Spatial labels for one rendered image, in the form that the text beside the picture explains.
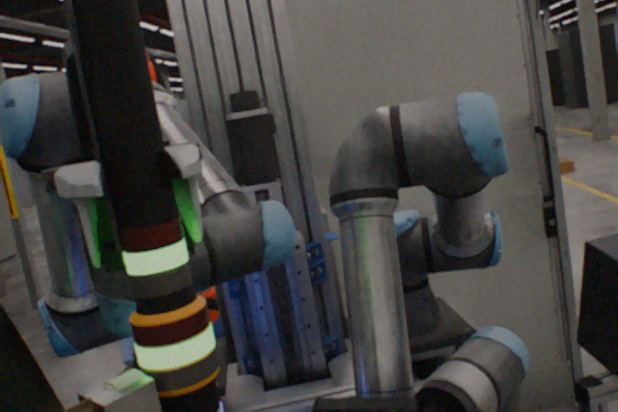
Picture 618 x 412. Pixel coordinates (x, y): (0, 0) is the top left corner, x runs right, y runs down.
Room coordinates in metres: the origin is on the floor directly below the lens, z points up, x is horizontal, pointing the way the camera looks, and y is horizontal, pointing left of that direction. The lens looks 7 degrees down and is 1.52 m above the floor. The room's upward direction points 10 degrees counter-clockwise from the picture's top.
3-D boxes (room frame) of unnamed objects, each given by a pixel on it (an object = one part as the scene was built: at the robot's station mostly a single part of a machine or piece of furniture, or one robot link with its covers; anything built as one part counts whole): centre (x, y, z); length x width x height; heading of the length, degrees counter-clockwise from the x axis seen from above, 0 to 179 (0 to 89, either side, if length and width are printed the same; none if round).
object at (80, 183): (0.32, 0.13, 1.48); 0.09 x 0.03 x 0.06; 14
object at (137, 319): (0.31, 0.09, 1.40); 0.04 x 0.04 x 0.05
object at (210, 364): (0.31, 0.09, 1.39); 0.04 x 0.04 x 0.01
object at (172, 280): (0.31, 0.09, 1.44); 0.03 x 0.03 x 0.01
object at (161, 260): (0.31, 0.09, 1.45); 0.03 x 0.03 x 0.01
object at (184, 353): (0.31, 0.09, 1.40); 0.04 x 0.04 x 0.01
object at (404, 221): (1.15, -0.15, 1.20); 0.13 x 0.12 x 0.14; 77
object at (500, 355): (0.63, -0.16, 1.18); 0.11 x 0.08 x 0.09; 139
